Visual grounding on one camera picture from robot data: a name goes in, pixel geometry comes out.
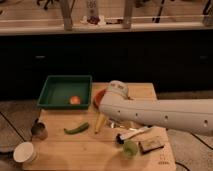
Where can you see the metal fork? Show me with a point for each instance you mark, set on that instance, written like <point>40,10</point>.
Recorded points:
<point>122,125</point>

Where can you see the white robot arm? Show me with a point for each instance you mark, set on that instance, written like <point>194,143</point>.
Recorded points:
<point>193,116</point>

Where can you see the metal cup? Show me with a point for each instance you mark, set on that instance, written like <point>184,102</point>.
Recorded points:
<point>39,131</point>

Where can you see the yellow banana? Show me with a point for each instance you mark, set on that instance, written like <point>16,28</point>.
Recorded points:
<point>100,122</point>

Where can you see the green pepper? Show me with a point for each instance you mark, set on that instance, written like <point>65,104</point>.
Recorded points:
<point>77,130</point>

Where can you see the orange fruit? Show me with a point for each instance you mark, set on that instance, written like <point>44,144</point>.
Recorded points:
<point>75,100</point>

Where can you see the brown scrub sponge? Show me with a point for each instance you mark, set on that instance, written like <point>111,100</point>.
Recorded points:
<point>151,144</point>

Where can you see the green cup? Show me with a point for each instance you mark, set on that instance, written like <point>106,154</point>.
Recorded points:
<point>130,149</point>

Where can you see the green plastic tray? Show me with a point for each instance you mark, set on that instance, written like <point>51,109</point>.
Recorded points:
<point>58,89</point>

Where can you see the white handled brush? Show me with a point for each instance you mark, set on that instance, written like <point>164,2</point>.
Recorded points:
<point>120,138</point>

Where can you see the orange bowl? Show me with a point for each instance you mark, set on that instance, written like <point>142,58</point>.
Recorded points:
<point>98,97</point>

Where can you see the wooden table board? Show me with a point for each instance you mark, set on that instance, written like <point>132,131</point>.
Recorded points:
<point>89,151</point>

